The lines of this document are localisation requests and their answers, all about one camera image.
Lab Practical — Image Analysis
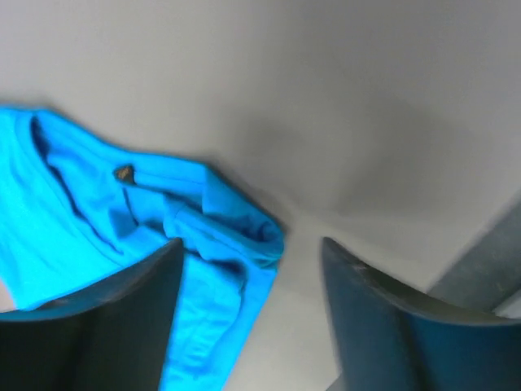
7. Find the blue t shirt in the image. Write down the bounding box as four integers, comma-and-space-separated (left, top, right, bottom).
1, 108, 284, 390

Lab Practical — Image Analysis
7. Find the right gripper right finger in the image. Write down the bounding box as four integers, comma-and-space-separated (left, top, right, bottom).
321, 237, 520, 390

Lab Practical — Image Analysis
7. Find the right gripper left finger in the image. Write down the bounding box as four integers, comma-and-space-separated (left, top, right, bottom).
1, 239, 183, 390

